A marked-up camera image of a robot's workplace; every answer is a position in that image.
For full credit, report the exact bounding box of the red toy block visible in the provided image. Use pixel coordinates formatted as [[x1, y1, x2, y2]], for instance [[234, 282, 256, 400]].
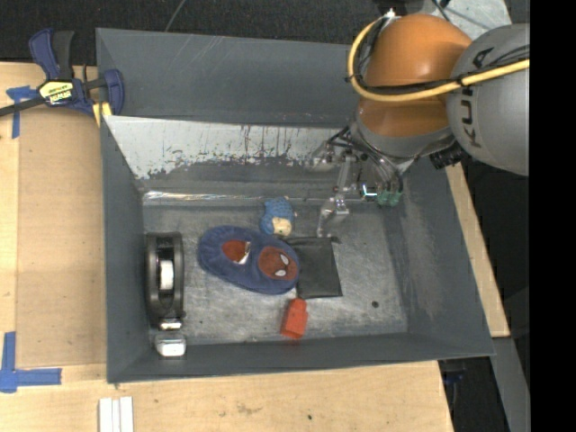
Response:
[[279, 297, 310, 340]]

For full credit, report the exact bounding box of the grey metal bin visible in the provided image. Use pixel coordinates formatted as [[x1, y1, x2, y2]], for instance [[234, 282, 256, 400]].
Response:
[[94, 27, 497, 384]]

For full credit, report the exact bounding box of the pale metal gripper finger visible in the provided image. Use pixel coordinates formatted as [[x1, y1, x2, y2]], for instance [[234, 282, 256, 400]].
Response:
[[308, 148, 344, 173], [316, 195, 351, 239]]

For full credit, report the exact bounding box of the small white box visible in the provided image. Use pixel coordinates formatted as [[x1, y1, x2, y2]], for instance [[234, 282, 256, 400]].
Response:
[[153, 332, 187, 358]]

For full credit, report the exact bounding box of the black flat pouch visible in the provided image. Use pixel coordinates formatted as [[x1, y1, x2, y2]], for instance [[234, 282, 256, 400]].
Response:
[[284, 235, 345, 301]]

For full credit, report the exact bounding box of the black tape dispenser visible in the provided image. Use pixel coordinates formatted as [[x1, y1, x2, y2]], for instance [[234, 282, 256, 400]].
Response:
[[143, 230, 187, 332]]

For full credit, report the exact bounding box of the blue toy hedgehog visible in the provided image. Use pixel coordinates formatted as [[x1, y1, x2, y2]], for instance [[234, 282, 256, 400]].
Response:
[[257, 195, 298, 239]]

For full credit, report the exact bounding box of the blue slipper with red mask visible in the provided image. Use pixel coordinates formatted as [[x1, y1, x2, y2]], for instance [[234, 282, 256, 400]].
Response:
[[195, 224, 302, 296]]

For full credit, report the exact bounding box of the black cylinder on white bracket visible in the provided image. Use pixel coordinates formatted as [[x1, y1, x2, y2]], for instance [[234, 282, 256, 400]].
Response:
[[395, 145, 464, 177]]

